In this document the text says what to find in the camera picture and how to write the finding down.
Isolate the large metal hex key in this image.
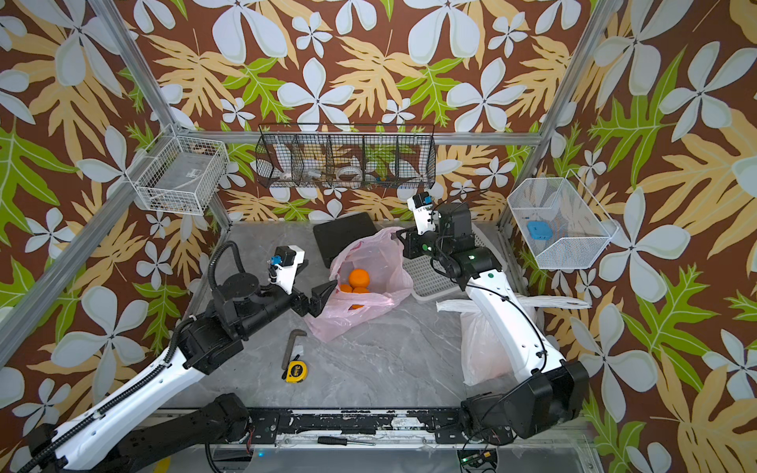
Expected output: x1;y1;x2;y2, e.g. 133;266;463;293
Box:
281;329;308;371

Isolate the black screwdriver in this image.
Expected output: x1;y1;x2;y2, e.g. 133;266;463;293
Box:
317;436;375;447

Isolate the white plastic bag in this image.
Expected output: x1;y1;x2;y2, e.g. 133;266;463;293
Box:
436;292;593;387

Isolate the white tape roll in basket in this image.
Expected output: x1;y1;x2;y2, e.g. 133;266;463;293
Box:
336;166;363;182

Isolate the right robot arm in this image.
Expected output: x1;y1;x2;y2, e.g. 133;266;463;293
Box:
395;192;589;445

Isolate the blue object in basket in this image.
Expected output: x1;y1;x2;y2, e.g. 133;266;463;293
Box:
526;221;553;240

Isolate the pink printed plastic bag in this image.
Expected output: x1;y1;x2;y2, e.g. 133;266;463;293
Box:
306;227;413;342

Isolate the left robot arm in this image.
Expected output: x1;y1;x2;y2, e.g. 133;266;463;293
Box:
20;240;338;472

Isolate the white mesh basket right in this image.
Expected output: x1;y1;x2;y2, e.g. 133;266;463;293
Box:
507;171;619;272

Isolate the yellow tape roll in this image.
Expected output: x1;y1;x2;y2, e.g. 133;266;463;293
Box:
153;457;171;473

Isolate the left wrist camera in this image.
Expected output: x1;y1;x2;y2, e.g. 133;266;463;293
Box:
268;246;305;295

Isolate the white wire basket left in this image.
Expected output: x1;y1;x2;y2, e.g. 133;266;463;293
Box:
127;125;229;216

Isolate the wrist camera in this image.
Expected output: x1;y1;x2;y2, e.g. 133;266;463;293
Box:
268;246;305;295
407;191;437;236

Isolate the black plastic tool case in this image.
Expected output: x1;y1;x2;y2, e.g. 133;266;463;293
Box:
313;212;377;268

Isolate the white plastic perforated basket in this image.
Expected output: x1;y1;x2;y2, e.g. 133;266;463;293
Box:
392;220;504;304

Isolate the yellow tape measure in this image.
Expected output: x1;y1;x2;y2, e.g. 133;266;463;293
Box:
282;359;309;384

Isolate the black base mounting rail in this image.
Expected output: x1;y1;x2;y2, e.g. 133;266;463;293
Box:
235;406;516;445

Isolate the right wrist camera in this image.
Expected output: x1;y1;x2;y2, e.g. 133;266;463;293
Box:
407;191;437;236

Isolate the black wire basket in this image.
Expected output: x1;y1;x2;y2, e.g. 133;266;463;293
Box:
252;122;438;189

